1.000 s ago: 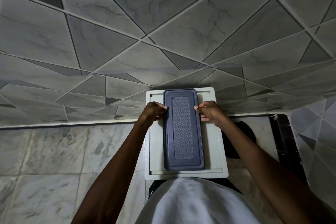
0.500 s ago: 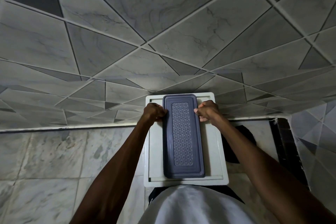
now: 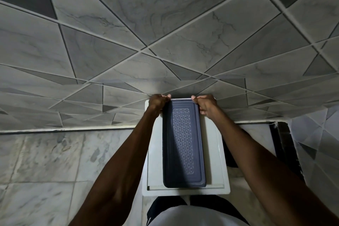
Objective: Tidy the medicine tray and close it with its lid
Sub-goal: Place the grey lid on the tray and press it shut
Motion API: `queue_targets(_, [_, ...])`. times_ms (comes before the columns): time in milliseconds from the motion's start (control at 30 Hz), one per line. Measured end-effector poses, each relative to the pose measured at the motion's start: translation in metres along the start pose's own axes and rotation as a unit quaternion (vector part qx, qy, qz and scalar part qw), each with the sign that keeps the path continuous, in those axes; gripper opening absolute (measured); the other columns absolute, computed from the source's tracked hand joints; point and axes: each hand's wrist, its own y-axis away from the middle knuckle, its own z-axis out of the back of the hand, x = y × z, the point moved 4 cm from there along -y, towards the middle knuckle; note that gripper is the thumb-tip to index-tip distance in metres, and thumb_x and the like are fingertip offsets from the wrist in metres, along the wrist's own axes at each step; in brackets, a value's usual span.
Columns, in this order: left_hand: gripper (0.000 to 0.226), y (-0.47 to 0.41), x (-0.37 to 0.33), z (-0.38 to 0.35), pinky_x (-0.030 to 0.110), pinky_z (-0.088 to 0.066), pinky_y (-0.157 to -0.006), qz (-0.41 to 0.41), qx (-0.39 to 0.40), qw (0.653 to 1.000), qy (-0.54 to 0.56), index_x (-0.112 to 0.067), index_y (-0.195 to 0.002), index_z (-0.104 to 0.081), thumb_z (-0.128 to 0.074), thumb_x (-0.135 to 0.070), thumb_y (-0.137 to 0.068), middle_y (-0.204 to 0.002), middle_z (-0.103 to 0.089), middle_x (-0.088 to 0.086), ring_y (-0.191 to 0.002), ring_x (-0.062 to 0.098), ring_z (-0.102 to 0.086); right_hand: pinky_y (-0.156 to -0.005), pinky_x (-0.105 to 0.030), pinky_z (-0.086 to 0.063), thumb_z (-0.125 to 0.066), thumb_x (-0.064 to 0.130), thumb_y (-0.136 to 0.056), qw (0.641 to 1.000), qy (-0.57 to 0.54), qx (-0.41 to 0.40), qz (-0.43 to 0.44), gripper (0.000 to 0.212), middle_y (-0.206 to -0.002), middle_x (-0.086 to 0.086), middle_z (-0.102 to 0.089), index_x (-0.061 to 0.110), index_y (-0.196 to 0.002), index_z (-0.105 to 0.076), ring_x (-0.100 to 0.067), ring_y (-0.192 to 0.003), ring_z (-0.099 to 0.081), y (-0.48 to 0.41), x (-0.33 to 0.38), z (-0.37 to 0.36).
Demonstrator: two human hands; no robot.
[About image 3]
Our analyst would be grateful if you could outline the person's right hand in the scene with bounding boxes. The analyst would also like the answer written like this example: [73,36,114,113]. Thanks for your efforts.
[191,94,219,117]

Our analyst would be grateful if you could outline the black corner trim strip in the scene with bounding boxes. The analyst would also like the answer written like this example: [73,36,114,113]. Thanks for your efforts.
[270,122,305,182]

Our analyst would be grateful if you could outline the black shorts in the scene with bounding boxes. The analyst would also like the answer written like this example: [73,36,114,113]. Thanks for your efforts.
[146,195,249,226]

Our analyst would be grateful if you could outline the dark blue patterned tray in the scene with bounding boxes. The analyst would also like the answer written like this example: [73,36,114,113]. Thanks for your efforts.
[162,98,207,189]

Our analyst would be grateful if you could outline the person's left forearm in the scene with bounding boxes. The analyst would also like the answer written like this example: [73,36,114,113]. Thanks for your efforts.
[68,108,163,226]

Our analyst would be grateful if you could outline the person's left hand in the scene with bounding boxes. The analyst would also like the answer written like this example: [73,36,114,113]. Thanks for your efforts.
[147,94,172,117]

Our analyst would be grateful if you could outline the white plastic box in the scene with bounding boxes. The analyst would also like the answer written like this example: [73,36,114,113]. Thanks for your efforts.
[141,99,231,197]

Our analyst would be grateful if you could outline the white shirt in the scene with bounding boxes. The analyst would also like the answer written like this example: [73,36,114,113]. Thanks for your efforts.
[149,204,250,226]

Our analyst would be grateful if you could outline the person's right forearm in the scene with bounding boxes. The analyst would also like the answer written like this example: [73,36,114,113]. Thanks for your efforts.
[203,106,339,226]

